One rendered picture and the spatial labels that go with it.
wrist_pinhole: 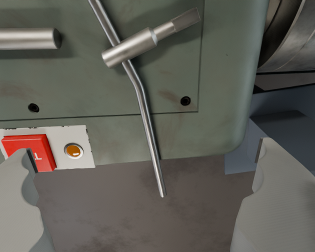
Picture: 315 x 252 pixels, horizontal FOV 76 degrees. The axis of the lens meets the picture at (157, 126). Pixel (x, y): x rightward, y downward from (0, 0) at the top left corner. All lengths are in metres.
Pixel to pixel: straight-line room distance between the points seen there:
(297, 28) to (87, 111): 0.30
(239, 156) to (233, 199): 1.39
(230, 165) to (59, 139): 0.85
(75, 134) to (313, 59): 0.39
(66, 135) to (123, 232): 2.37
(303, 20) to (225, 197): 2.11
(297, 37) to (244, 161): 0.77
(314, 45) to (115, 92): 0.29
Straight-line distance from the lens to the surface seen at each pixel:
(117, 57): 0.24
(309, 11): 0.35
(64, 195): 2.35
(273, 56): 0.38
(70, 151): 0.33
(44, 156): 0.34
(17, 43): 0.28
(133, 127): 0.29
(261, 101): 0.93
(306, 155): 0.74
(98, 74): 0.27
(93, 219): 2.52
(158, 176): 0.33
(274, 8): 0.38
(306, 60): 0.42
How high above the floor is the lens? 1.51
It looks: 63 degrees down
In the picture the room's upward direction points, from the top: 177 degrees clockwise
